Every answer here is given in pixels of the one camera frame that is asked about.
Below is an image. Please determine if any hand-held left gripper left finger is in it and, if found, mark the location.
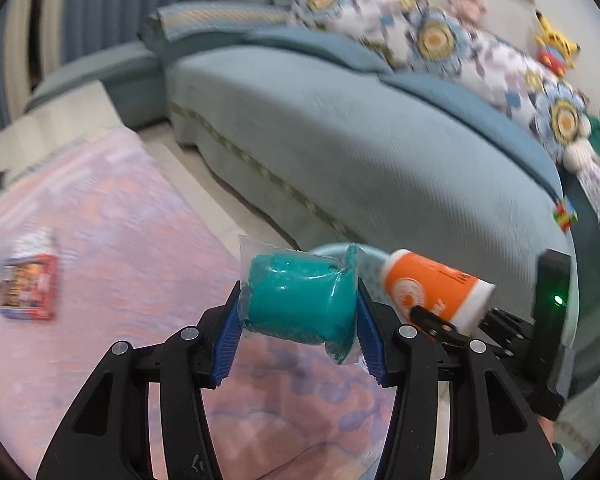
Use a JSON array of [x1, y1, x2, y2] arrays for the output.
[[35, 280, 244, 480]]

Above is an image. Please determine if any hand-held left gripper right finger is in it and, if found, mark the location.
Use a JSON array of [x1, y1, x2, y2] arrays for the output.
[[356, 277, 565, 480]]

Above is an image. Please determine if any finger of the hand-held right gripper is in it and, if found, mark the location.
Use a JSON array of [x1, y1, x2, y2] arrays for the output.
[[410, 304, 483, 350]]

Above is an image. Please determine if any red-orange white-banded paper cup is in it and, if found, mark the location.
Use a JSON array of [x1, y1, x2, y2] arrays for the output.
[[378, 249, 497, 336]]

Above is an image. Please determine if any light teal plastic basket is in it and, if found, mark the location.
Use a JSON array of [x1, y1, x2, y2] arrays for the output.
[[305, 241, 396, 311]]

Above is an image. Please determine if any teal plastic-wrapped packet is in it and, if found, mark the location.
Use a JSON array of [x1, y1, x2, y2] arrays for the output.
[[237, 234, 366, 366]]

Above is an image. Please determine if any pink floral blanket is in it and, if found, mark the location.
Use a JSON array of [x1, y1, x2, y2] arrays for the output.
[[0, 127, 401, 480]]

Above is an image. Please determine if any colourful puzzle cube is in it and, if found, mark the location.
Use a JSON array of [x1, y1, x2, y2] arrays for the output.
[[552, 199, 579, 233]]

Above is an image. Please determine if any teal fabric sofa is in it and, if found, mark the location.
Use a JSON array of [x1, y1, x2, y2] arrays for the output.
[[25, 0, 600, 391]]

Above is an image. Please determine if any dark red snack box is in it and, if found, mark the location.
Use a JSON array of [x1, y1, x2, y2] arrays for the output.
[[0, 254, 59, 322]]

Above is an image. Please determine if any floral sofa backrest cover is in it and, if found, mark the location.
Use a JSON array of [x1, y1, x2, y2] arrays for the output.
[[290, 0, 593, 161]]

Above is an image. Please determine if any blue flat cushion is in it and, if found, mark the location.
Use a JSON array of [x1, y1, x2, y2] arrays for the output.
[[245, 25, 393, 73]]

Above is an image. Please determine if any yellow plush toy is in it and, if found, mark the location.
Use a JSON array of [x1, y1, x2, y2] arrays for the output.
[[534, 10, 581, 78]]

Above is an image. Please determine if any blue patterned armrest cover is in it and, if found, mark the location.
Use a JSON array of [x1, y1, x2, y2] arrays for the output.
[[140, 2, 301, 43]]

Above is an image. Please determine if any pink plush toy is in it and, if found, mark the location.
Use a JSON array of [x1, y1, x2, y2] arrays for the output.
[[447, 0, 487, 21]]

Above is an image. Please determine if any white sheer curtain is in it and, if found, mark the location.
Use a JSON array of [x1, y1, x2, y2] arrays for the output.
[[5, 0, 71, 91]]

